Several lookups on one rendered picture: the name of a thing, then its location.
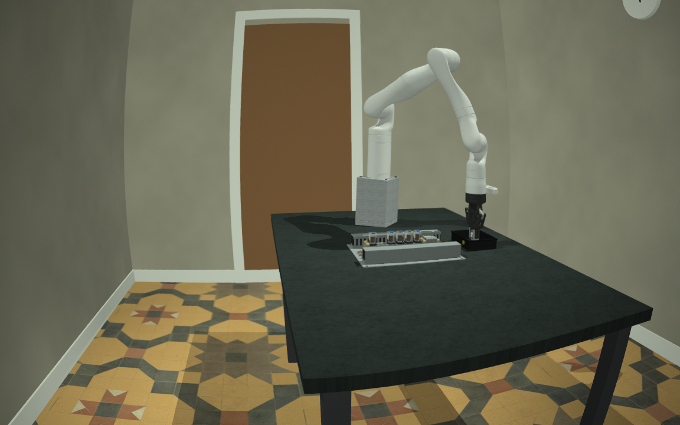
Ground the black rectangular tray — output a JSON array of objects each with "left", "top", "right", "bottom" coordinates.
[{"left": 451, "top": 230, "right": 497, "bottom": 251}]

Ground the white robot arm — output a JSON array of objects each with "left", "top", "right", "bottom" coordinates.
[{"left": 364, "top": 48, "right": 498, "bottom": 194}]

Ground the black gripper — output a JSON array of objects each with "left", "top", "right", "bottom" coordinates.
[{"left": 465, "top": 193, "right": 486, "bottom": 240}]

